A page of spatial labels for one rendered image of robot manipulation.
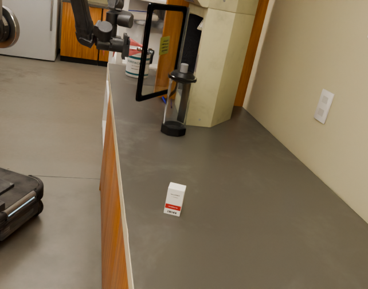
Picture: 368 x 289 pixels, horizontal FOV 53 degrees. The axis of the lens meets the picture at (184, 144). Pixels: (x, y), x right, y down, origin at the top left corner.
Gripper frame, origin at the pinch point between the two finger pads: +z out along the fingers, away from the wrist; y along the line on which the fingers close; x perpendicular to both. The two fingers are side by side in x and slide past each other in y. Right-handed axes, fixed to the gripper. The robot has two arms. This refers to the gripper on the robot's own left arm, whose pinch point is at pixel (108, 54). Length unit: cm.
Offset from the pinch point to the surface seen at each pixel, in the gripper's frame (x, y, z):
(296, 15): -33, 75, -34
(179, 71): -56, 23, -8
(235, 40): -42, 47, -20
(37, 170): 80, -40, 109
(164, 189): -99, 13, 17
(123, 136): -64, 5, 16
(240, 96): -9, 70, 11
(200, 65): -46, 33, -9
